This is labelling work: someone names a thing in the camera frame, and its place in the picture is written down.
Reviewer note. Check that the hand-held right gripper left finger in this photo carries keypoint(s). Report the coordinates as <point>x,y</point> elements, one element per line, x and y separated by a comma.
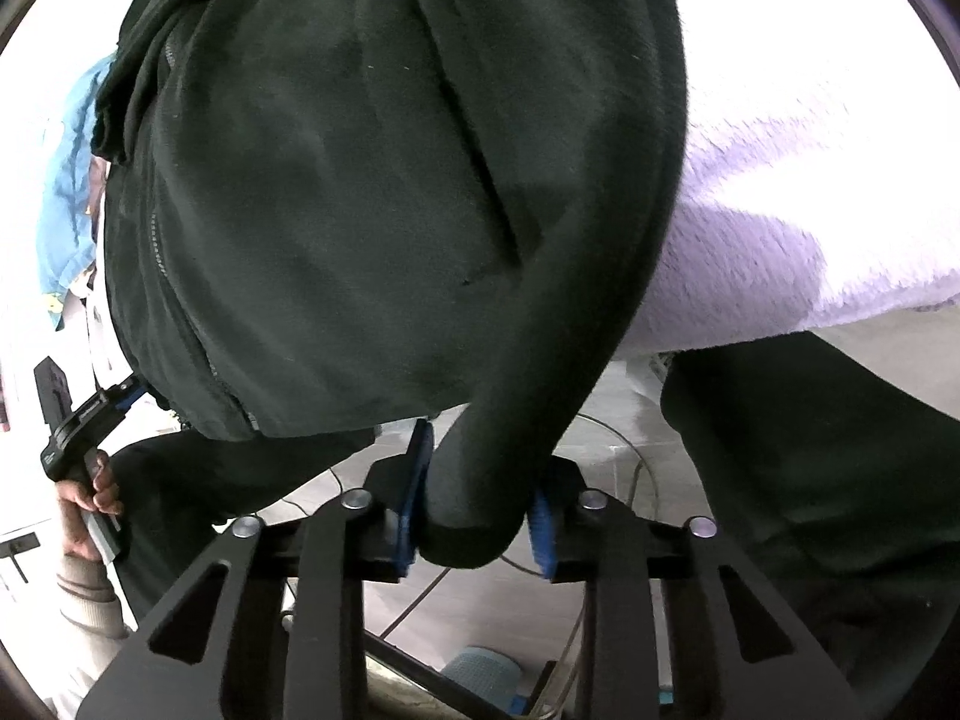
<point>409,517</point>

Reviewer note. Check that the person's right leg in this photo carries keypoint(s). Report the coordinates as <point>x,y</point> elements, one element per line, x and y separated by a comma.
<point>825,465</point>

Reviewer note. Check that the person's leg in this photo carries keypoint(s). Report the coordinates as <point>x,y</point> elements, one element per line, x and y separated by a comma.
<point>825,465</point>
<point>187,480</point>

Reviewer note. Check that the blue plastic basket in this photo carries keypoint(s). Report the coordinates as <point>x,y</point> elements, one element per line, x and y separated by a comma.
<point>480,671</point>

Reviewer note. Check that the black fleece zip jacket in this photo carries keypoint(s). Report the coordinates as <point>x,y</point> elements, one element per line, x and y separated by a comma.
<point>337,202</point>

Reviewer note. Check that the blue pillow with orange print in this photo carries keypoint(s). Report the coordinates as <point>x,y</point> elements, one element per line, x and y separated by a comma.
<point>67,187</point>

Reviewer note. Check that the person's left leg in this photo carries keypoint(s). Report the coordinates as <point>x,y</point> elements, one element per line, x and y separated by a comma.
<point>187,480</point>

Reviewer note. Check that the person's left hand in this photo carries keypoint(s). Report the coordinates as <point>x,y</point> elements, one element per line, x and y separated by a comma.
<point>82,499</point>

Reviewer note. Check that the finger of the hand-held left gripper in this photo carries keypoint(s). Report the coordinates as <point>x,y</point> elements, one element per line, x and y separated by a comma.
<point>129,392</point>

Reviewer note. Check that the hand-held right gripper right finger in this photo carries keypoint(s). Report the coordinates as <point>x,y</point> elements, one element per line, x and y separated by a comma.
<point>544,540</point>

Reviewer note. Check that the purple bed sheet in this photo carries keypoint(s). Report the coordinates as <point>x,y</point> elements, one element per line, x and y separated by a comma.
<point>787,240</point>

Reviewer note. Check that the person's left forearm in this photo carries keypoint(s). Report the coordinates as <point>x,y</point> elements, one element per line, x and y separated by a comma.
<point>86,607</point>

